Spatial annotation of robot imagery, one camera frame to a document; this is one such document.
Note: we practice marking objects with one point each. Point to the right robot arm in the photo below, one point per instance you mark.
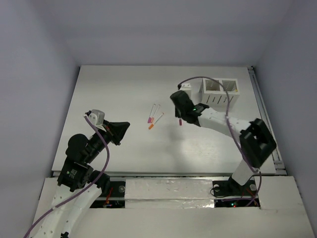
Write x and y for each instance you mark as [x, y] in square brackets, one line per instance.
[252, 138]

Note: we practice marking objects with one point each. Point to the white slotted stationery organizer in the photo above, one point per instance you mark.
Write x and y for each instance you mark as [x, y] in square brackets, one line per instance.
[217, 93]

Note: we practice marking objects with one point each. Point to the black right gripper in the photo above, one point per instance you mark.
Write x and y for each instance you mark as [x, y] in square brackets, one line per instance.
[177, 113]

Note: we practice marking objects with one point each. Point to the white front base board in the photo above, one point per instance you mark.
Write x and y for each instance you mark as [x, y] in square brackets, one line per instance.
[174, 208]

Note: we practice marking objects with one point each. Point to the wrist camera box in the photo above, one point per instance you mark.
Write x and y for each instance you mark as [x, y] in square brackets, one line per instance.
[95, 117]
[186, 87]

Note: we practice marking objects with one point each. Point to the purple cap white marker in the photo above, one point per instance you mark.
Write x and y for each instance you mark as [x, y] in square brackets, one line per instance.
[151, 113]

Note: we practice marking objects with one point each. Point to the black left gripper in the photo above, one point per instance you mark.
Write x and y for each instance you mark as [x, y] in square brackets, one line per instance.
[111, 134]

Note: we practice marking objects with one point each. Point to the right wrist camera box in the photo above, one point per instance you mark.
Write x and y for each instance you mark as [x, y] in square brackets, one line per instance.
[186, 87]

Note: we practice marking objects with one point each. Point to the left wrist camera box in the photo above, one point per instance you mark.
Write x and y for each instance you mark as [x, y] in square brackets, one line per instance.
[95, 117]

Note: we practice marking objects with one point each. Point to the orange cap white marker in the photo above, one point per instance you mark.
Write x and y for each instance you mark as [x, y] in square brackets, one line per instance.
[155, 121]

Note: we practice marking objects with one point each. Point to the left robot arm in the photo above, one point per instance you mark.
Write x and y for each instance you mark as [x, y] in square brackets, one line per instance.
[78, 184]

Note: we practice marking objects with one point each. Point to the pink cap white marker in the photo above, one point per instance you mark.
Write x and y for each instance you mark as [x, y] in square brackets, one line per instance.
[154, 113]

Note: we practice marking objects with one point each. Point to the aluminium table edge rail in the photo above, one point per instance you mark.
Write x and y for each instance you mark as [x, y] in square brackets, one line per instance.
[280, 169]

